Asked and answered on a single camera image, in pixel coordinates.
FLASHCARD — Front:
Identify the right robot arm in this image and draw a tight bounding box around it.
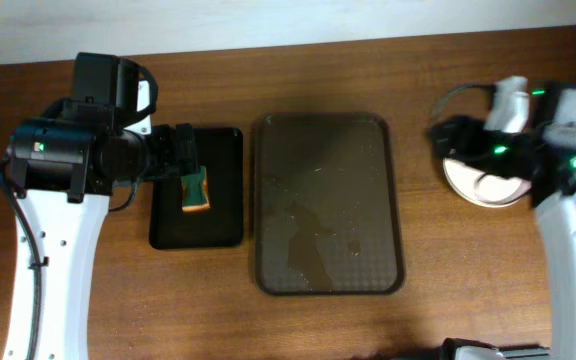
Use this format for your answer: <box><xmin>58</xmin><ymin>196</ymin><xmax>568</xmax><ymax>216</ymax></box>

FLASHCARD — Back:
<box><xmin>428</xmin><ymin>76</ymin><xmax>576</xmax><ymax>359</ymax></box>

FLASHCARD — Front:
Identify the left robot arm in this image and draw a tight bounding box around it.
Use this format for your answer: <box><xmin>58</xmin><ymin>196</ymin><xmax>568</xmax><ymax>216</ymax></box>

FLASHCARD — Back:
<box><xmin>0</xmin><ymin>52</ymin><xmax>209</xmax><ymax>359</ymax></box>

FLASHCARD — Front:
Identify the small black tray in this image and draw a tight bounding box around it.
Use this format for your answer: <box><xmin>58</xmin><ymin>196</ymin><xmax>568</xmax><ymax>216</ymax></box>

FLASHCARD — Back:
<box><xmin>149</xmin><ymin>128</ymin><xmax>244</xmax><ymax>250</ymax></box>

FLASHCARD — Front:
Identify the brown plastic serving tray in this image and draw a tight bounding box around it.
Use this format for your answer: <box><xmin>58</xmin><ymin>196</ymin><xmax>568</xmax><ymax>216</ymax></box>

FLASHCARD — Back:
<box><xmin>251</xmin><ymin>112</ymin><xmax>406</xmax><ymax>296</ymax></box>

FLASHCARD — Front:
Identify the green and yellow sponge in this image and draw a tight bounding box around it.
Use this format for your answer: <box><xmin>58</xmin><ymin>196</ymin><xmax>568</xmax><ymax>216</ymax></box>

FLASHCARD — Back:
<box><xmin>181</xmin><ymin>166</ymin><xmax>210</xmax><ymax>213</ymax></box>

